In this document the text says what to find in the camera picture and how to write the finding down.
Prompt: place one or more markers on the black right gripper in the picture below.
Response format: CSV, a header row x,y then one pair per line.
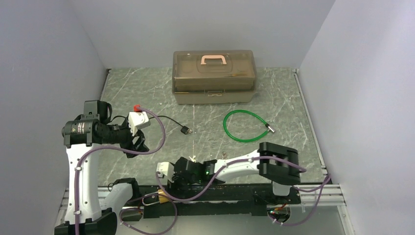
x,y
172,187

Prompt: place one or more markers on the aluminium extrusion rail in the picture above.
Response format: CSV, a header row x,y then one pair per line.
x,y
331,195

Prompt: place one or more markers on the translucent brown plastic toolbox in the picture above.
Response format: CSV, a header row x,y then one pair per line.
x,y
213,76

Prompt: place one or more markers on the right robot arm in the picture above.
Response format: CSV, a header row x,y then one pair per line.
x,y
276,163

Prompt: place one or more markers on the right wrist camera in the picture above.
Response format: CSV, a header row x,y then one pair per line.
x,y
165,172

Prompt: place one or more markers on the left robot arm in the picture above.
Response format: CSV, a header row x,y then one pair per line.
x,y
83,137

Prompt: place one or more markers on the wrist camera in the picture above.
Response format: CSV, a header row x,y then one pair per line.
x,y
137,120
165,172

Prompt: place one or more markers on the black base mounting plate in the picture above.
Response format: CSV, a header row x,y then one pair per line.
x,y
253,199

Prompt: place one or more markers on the brass padlock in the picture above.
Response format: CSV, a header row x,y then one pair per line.
x,y
154,198

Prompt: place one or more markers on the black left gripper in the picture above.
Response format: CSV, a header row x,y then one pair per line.
x,y
139,145

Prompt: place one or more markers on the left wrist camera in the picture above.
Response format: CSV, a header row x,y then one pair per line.
x,y
137,120

